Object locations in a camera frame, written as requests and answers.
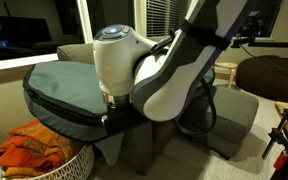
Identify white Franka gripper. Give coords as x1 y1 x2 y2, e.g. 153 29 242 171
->
100 101 132 126

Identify large green zip bag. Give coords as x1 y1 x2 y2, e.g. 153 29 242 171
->
22 60 216 147

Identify grey hanging cloth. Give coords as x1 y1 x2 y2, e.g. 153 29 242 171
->
94 133 126 167

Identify orange patterned blanket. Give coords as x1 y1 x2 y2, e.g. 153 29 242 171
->
0 119 84 179

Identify white window blinds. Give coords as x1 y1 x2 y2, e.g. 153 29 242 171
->
145 0 189 38

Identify grey fabric sofa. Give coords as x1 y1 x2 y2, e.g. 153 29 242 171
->
56 34 260 176

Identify small wooden stool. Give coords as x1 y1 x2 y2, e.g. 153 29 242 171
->
214 61 239 90

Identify dark brown bean bag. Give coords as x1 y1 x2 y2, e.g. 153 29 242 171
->
234 54 288 106

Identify black metal clamp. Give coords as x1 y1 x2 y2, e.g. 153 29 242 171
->
261 109 288 161

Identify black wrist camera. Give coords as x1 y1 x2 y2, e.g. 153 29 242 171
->
103 111 152 135

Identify white wire basket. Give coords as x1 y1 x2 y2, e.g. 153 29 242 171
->
0 145 96 180

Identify white window frame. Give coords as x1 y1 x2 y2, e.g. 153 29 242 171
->
0 0 198 75

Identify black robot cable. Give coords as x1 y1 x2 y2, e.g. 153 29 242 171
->
173 78 218 138

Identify black velcro strap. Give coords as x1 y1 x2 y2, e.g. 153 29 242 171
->
183 21 232 52

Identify black camera on mount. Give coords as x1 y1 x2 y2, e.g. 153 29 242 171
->
239 10 265 38

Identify red clamp handle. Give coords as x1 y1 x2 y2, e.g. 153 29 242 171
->
272 149 288 172

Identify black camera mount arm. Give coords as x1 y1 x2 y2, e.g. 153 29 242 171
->
230 35 288 50

